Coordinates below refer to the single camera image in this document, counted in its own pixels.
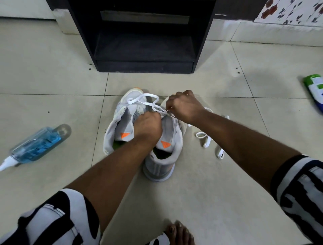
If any green blue white bottle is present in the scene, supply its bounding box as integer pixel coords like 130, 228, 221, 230
303, 74, 323, 114

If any white floral patterned sheet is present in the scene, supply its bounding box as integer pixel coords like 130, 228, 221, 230
254, 0, 323, 27

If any person's left hand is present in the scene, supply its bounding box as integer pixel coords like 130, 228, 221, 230
134, 112, 163, 146

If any person's left forearm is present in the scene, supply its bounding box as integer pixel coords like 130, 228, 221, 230
65, 137, 154, 233

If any person's right forearm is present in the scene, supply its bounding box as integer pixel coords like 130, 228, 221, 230
196, 110, 302, 192

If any blue transparent bottle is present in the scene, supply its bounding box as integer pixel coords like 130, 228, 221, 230
0, 124, 72, 172

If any person's right foot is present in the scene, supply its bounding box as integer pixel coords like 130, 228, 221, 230
164, 221, 195, 245

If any black open shelf box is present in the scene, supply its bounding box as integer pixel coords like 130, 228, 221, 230
67, 0, 217, 74

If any grey sneaker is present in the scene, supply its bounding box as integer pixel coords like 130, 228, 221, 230
142, 95, 188, 182
103, 87, 150, 155

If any dark brown wooden cabinet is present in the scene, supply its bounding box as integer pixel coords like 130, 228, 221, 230
45, 0, 268, 21

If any person's right hand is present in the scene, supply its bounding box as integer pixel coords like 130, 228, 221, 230
166, 90, 206, 126

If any zebra striped garment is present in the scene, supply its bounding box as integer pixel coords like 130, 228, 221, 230
0, 154, 323, 245

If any white shoelace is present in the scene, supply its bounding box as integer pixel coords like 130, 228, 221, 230
126, 93, 177, 119
186, 107, 230, 160

